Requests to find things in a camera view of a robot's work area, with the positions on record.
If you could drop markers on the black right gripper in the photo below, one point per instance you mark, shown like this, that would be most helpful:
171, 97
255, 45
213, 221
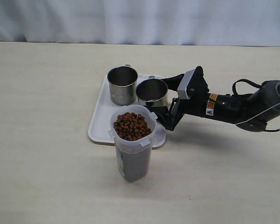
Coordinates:
198, 89

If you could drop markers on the steel mug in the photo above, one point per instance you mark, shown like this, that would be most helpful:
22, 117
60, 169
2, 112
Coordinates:
122, 84
152, 92

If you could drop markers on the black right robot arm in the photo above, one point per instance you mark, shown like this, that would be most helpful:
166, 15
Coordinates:
250, 112

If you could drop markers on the clear plastic tall container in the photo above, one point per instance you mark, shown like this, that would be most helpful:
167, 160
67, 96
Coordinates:
132, 147

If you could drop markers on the white plastic tray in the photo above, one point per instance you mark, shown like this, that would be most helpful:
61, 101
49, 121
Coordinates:
104, 109

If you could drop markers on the white backdrop curtain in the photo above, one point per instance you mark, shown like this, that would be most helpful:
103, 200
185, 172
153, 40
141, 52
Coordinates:
147, 22

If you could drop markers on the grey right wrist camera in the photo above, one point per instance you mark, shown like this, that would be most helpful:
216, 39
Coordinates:
182, 90

